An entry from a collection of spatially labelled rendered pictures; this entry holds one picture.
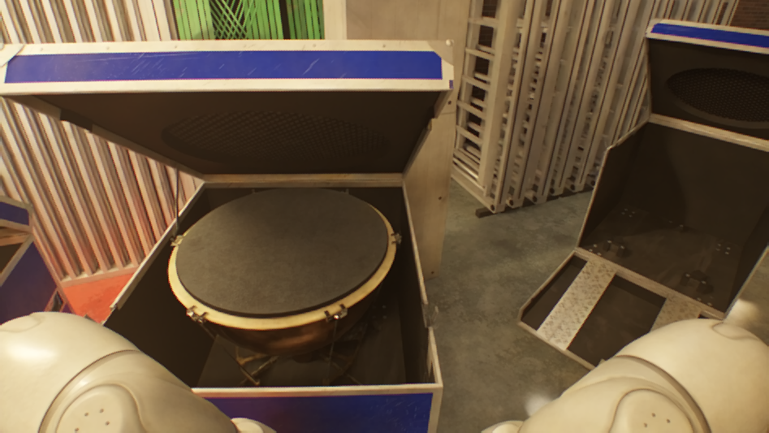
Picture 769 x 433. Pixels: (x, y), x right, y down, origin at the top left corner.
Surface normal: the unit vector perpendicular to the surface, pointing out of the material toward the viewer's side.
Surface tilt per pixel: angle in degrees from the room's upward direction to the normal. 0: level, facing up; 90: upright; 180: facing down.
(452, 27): 90
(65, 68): 52
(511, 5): 90
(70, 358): 11
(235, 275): 0
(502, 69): 90
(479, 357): 0
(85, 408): 26
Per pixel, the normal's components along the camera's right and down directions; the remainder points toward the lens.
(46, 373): 0.06, -0.69
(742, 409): 0.28, -0.25
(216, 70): 0.04, -0.14
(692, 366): -0.12, -0.81
